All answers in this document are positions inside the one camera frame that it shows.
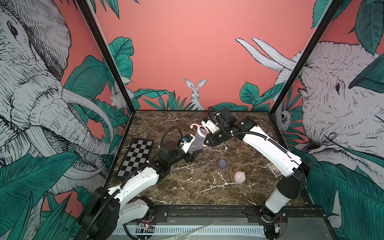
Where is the pink bottle handle ring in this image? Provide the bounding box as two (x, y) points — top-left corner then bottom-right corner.
(189, 123), (210, 139)

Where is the clear plastic baby bottle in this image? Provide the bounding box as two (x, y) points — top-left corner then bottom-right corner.
(188, 133), (206, 154)

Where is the purple bottle collar with straw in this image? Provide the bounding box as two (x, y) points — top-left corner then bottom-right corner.
(217, 159), (229, 170)

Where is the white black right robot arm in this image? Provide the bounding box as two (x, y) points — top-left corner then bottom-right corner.
(202, 117), (313, 216)

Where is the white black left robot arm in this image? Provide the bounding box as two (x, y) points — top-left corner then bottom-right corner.
(75, 139), (206, 240)

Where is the pink bottle cap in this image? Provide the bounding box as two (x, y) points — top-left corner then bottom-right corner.
(234, 171), (247, 184)

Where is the black white checkerboard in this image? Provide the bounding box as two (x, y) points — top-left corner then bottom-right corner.
(115, 138), (154, 180)

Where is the playing card box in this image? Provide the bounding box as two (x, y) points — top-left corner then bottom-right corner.
(266, 162), (282, 178)

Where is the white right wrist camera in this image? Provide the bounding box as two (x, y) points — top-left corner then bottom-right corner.
(202, 117), (220, 134)

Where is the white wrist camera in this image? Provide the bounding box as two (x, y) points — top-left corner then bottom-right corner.
(180, 135), (195, 154)
(202, 117), (220, 134)

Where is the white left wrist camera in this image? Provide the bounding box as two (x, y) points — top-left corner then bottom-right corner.
(180, 135), (195, 154)

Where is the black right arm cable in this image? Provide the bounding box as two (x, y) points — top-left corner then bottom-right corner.
(207, 106), (232, 136)

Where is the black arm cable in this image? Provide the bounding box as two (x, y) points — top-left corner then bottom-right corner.
(159, 125), (184, 151)
(207, 106), (232, 136)

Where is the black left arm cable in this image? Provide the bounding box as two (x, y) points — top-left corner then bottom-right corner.
(159, 125), (184, 151)

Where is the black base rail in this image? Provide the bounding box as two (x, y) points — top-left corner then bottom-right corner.
(147, 205), (326, 224)

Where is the white ribbed cable duct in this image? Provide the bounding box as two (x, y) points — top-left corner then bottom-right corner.
(113, 225), (265, 238)

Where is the black enclosure frame post right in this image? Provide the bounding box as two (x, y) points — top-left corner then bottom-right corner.
(269, 0), (343, 115)

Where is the black enclosure frame post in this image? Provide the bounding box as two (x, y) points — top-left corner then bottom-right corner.
(269, 0), (343, 115)
(76, 0), (136, 115)

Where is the black enclosure frame post left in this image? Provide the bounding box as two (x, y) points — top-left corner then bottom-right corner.
(76, 0), (136, 115)

